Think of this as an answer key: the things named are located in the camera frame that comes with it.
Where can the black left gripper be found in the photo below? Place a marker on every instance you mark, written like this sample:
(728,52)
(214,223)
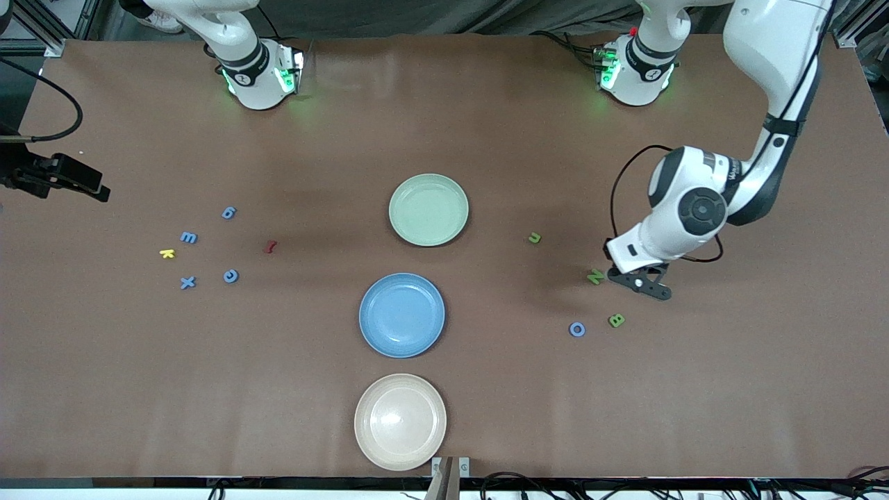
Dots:
(606,251)

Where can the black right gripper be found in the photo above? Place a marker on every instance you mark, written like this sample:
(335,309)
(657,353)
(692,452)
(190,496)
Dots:
(15,173)

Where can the green foam letter B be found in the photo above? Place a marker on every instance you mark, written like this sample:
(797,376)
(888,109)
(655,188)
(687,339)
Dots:
(616,320)

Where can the green foam letter N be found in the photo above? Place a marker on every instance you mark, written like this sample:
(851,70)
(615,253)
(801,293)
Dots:
(595,276)

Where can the blue foam letter g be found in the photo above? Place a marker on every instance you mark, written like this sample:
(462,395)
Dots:
(228,212)

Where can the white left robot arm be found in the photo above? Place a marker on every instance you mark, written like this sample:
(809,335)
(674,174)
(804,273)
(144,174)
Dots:
(771,42)

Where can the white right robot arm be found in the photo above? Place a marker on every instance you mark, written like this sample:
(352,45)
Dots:
(243,42)

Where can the blue foam letter O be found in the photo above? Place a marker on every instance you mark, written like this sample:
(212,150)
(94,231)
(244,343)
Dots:
(571,329)

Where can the blue foam letter x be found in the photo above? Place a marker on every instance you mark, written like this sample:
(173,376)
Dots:
(187,282)

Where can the white sneaker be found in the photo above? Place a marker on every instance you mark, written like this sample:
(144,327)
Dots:
(163,22)

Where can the blue foam letter e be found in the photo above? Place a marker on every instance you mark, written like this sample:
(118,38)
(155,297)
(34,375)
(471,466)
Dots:
(226,276)

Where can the light green plate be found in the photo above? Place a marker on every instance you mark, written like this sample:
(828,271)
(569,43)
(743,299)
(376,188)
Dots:
(428,210)

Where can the blue plate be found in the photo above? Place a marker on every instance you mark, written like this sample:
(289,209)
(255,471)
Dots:
(401,316)

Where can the beige plate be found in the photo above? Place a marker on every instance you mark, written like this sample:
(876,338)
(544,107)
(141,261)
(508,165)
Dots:
(400,422)

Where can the aluminium frame post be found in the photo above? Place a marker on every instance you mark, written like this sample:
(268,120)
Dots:
(844,38)
(52,45)

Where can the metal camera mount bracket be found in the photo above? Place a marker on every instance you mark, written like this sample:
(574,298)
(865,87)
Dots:
(450,482)

